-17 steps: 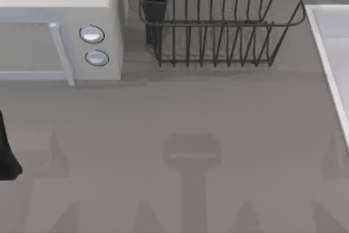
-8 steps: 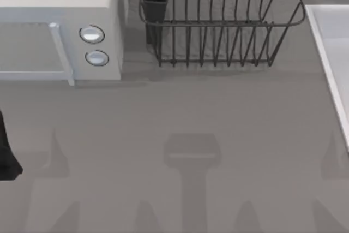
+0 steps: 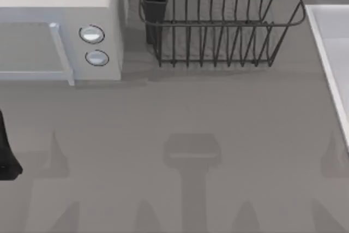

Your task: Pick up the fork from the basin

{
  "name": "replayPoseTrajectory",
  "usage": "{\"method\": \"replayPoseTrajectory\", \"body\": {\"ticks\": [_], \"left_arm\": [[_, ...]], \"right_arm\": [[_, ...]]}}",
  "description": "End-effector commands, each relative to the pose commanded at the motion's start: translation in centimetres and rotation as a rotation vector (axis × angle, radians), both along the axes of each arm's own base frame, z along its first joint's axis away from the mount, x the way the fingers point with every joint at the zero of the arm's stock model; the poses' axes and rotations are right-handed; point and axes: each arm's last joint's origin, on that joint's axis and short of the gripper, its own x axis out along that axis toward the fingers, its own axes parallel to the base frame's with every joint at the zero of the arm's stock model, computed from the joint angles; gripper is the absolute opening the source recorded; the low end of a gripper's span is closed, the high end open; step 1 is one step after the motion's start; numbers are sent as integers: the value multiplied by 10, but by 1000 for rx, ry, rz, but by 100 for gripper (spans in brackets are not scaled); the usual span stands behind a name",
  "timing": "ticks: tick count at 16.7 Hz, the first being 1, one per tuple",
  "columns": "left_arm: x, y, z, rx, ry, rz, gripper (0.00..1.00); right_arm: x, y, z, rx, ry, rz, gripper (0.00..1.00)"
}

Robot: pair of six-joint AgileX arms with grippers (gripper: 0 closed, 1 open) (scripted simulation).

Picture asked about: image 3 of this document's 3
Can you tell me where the dark cutlery holder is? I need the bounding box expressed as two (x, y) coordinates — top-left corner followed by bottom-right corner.
(139, 0), (170, 45)

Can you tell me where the small silver microwave knob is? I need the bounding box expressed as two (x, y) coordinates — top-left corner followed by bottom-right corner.
(85, 49), (110, 67)

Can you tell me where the microwave oven door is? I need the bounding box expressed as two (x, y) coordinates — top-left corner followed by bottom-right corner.
(0, 22), (75, 86)

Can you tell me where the dark wire dish rack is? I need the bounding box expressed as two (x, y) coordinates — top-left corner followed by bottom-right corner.
(138, 0), (306, 68)

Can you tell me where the white sink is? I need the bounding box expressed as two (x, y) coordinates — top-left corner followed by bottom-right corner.
(304, 4), (349, 154)

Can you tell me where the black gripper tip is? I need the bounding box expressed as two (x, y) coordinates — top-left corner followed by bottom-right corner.
(0, 110), (23, 181)

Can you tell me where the large silver microwave knob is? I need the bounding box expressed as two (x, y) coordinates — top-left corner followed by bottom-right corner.
(78, 24), (106, 45)

